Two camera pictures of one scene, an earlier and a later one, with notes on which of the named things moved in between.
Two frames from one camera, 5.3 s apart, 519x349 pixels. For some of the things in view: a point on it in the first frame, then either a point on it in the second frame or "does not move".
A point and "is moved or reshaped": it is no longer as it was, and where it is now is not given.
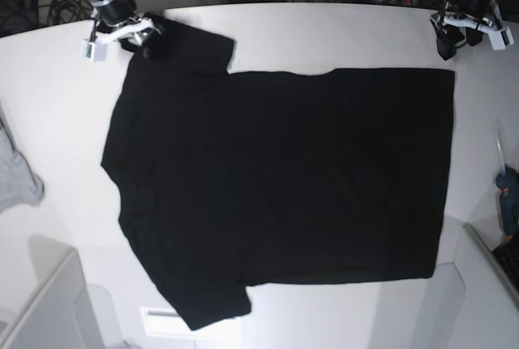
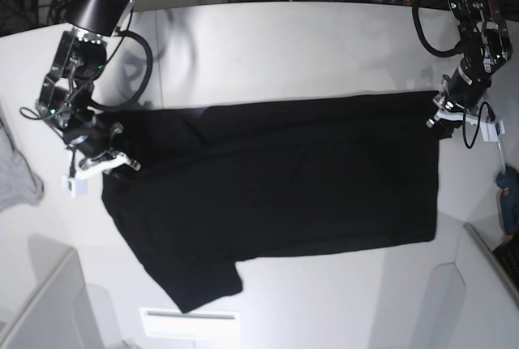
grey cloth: (19, 186) does not move
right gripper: (473, 9) → (461, 100)
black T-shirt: (232, 178) is moved or reshaped
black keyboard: (508, 255) does not move
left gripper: (117, 12) → (92, 139)
